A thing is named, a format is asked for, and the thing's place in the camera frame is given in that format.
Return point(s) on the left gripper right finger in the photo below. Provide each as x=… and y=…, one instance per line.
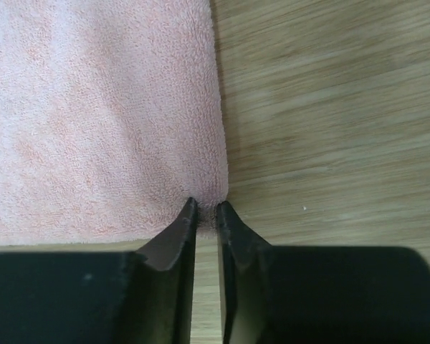
x=318, y=294

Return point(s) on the plain pink towel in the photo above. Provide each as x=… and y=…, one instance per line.
x=110, y=119

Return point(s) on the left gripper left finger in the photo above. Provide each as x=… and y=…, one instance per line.
x=141, y=296

